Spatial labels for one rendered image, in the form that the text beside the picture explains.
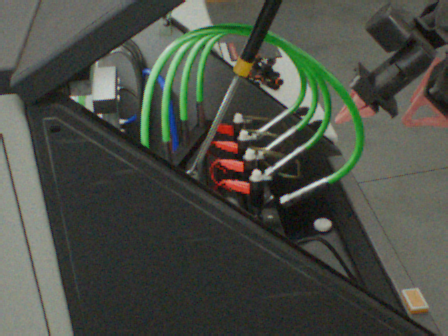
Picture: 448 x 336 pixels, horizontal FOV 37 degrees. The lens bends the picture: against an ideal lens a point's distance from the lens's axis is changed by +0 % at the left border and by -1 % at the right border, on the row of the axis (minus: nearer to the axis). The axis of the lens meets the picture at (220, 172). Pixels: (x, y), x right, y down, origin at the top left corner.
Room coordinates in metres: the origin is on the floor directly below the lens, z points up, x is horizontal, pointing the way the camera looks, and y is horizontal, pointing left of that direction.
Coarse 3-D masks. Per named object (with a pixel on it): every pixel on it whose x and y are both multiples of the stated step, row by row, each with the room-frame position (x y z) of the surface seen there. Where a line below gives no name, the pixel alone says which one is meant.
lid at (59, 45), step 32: (64, 0) 0.88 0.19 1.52; (96, 0) 0.77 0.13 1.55; (128, 0) 0.70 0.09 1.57; (160, 0) 0.70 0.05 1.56; (32, 32) 0.82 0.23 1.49; (64, 32) 0.73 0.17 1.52; (96, 32) 0.69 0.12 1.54; (128, 32) 0.70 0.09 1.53; (32, 64) 0.69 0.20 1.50; (64, 64) 0.69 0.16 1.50; (32, 96) 0.68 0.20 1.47
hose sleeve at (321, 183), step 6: (318, 180) 0.97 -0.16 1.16; (324, 180) 0.96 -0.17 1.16; (306, 186) 0.98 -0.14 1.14; (312, 186) 0.97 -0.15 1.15; (318, 186) 0.96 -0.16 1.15; (324, 186) 0.96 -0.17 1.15; (294, 192) 0.98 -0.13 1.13; (300, 192) 0.98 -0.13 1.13; (306, 192) 0.97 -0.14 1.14; (312, 192) 0.97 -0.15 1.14; (294, 198) 0.98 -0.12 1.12; (300, 198) 0.97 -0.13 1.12
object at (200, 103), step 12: (216, 36) 1.31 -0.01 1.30; (204, 60) 1.31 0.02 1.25; (204, 72) 1.31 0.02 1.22; (300, 72) 1.33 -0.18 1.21; (300, 84) 1.33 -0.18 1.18; (300, 96) 1.33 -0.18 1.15; (204, 108) 1.31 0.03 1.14; (288, 108) 1.33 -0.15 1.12; (204, 120) 1.31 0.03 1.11; (276, 120) 1.32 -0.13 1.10
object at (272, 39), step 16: (192, 32) 1.03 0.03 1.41; (208, 32) 1.02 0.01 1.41; (224, 32) 1.01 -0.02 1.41; (240, 32) 1.00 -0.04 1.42; (176, 48) 1.03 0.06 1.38; (288, 48) 0.98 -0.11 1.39; (160, 64) 1.04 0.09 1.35; (320, 64) 0.97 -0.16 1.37; (336, 80) 0.96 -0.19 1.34; (144, 96) 1.05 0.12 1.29; (144, 112) 1.05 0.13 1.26; (352, 112) 0.95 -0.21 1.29; (144, 128) 1.05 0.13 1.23; (144, 144) 1.05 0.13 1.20; (352, 160) 0.95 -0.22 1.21; (336, 176) 0.96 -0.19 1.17
